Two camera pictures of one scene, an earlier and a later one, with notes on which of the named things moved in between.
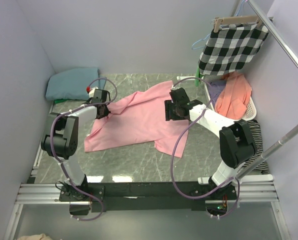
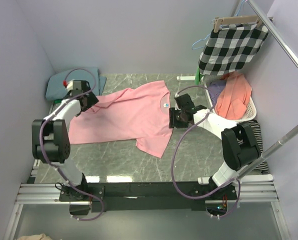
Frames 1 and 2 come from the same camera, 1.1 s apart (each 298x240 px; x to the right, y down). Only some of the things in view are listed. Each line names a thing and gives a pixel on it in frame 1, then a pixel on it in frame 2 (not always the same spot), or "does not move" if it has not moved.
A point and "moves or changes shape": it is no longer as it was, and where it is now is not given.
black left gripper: x=107 y=112 → x=92 y=100
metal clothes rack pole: x=283 y=44 does not move
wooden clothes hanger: x=218 y=21 does not move
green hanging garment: x=198 y=75 does not move
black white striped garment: x=257 y=138 does not move
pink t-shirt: x=138 y=118 moves or changes shape
